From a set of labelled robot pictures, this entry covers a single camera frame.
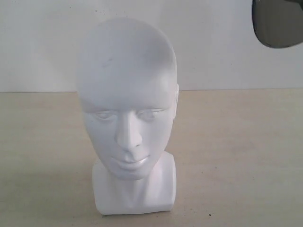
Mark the black helmet with tinted visor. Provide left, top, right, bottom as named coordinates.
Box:
left=251, top=0, right=303, bottom=49

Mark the white mannequin head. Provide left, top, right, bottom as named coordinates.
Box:
left=77, top=17, right=179, bottom=215

